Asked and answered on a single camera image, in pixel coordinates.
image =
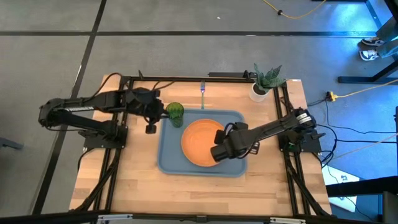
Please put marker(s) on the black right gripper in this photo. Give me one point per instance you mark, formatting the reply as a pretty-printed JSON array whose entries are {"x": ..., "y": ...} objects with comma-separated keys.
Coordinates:
[{"x": 231, "y": 143}]

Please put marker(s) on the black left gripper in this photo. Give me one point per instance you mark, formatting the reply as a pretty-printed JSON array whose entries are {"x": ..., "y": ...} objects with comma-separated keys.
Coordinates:
[{"x": 146, "y": 104}]

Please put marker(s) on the green ribbed glass cup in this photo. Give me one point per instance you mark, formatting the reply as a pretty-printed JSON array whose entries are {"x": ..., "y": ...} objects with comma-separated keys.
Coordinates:
[{"x": 175, "y": 110}]

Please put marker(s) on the orange round plate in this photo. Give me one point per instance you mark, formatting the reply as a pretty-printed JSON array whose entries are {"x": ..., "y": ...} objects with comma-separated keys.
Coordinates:
[{"x": 197, "y": 143}]

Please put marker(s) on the blue plastic tray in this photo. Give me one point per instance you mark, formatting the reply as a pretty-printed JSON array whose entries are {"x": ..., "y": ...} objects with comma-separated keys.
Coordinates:
[{"x": 171, "y": 155}]

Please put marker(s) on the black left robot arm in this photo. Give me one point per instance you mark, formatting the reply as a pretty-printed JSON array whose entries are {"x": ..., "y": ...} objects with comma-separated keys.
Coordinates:
[{"x": 77, "y": 107}]

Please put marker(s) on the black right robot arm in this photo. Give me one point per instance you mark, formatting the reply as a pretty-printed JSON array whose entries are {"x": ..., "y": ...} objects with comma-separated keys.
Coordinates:
[{"x": 273, "y": 126}]

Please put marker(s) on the green plant in white pot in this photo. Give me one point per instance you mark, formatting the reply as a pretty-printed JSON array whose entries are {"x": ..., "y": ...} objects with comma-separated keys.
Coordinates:
[{"x": 258, "y": 93}]

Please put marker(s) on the black bar with knob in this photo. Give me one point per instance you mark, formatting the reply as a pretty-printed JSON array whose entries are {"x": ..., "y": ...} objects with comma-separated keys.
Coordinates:
[{"x": 227, "y": 74}]

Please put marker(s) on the white printed sheet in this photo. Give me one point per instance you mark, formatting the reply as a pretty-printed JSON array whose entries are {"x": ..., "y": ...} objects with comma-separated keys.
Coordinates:
[{"x": 339, "y": 179}]

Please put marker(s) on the black beam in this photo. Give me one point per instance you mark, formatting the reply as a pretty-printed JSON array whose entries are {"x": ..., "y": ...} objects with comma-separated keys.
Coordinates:
[{"x": 357, "y": 188}]

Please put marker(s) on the person's shoe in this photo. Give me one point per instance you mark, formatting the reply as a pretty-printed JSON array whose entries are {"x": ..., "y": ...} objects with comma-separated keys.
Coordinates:
[
  {"x": 368, "y": 55},
  {"x": 373, "y": 42}
]

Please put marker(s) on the person's leg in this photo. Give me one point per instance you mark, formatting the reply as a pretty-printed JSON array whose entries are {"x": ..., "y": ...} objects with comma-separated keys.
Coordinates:
[
  {"x": 388, "y": 31},
  {"x": 388, "y": 49}
]

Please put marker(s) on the silver corner bracket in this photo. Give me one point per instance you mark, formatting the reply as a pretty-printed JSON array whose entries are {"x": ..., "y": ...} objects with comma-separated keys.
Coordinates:
[
  {"x": 115, "y": 216},
  {"x": 287, "y": 220}
]

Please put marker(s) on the black aluminium table frame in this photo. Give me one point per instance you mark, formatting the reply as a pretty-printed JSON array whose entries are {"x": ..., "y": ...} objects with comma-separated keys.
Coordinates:
[{"x": 161, "y": 218}]

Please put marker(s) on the grey metal bracket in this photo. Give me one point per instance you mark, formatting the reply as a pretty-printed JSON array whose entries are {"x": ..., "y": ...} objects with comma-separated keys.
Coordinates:
[{"x": 9, "y": 143}]

